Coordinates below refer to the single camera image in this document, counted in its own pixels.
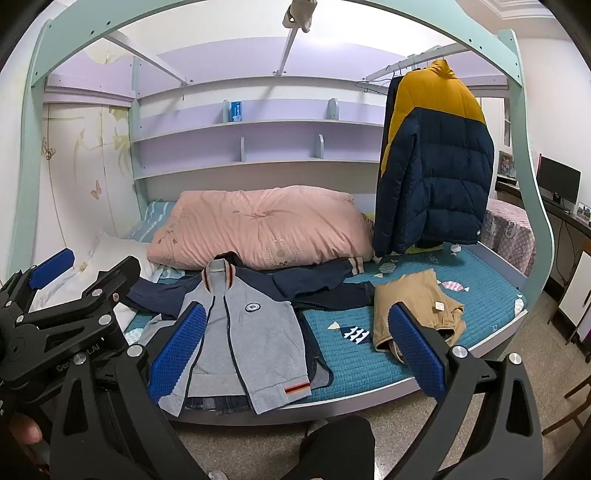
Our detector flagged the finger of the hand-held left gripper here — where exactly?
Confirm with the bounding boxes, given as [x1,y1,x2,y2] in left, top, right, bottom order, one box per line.
[0,248,75,324]
[23,256,141,333]

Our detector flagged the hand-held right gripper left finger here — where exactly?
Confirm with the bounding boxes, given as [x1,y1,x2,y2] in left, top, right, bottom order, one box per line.
[50,302,208,480]

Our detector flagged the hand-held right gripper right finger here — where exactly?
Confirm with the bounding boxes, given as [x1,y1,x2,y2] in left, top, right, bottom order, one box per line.
[388,302,543,480]

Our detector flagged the grey and navy zip jacket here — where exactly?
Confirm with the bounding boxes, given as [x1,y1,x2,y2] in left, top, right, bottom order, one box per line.
[124,255,377,415]

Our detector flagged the person's left hand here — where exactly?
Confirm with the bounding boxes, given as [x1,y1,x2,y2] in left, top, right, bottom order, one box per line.
[8,412,45,448]

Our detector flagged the teal quilted bed mat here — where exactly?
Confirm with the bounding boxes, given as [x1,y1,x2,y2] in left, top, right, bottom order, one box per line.
[124,242,527,407]

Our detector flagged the khaki pants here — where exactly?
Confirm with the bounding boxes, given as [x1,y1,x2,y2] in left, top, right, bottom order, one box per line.
[373,269,467,365]

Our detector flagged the blue striped bed sheet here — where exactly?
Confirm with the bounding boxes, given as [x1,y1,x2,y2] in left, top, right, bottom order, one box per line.
[124,200,178,243]

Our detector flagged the butterfly printed wardrobe doors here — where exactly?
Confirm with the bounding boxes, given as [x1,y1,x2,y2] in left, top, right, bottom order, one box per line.
[41,102,134,278]

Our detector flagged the yellow-green cloth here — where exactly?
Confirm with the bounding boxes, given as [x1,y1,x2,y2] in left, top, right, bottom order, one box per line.
[362,210,444,257]

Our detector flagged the person's black trouser leg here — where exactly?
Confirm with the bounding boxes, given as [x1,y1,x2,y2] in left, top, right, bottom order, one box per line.
[298,414,377,480]

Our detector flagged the pink pillow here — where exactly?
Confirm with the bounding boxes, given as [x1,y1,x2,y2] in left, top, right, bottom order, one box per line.
[147,186,376,272]

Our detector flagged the pink checked cloth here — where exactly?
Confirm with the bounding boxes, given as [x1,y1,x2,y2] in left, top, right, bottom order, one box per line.
[482,196,536,278]

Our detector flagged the wooden chair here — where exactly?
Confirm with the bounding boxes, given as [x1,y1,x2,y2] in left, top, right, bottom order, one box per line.
[542,374,591,437]

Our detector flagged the white cabinet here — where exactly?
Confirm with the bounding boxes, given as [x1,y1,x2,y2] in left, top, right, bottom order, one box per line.
[556,251,591,344]

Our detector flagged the navy and yellow puffer jacket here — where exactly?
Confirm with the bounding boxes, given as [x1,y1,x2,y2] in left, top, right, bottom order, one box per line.
[372,59,496,257]

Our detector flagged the dark desk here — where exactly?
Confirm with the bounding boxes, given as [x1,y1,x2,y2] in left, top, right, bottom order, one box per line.
[496,178,591,296]

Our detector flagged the black computer monitor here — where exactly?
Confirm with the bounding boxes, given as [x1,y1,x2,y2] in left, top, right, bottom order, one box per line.
[538,154,581,206]

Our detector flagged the lavender wall shelves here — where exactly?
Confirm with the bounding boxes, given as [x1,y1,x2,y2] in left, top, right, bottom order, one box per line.
[130,74,393,181]

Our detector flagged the wire clothes hanger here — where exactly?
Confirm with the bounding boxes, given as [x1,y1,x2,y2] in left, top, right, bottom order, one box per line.
[355,55,419,97]

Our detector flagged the white clothes rail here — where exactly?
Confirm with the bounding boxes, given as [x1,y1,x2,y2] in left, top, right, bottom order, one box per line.
[365,44,462,81]

